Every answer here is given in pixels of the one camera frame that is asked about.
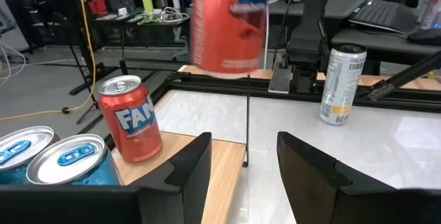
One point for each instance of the silver Coke can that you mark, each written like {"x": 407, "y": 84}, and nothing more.
{"x": 432, "y": 7}

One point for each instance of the black laptop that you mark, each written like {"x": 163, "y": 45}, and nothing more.
{"x": 382, "y": 15}

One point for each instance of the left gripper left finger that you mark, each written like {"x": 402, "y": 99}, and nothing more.
{"x": 186, "y": 182}

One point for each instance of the red Fanta can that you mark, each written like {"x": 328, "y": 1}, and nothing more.
{"x": 224, "y": 27}
{"x": 131, "y": 124}

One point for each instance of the red box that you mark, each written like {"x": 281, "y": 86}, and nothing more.
{"x": 98, "y": 7}

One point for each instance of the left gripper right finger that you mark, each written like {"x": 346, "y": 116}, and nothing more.
{"x": 310, "y": 182}

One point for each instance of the black computer mouse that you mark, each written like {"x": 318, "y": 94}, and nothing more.
{"x": 427, "y": 37}

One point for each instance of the black aluminium table frame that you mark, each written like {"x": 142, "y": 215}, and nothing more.
{"x": 220, "y": 87}

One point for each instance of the blue silver Red Bull can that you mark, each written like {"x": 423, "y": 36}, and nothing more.
{"x": 69, "y": 158}
{"x": 20, "y": 148}

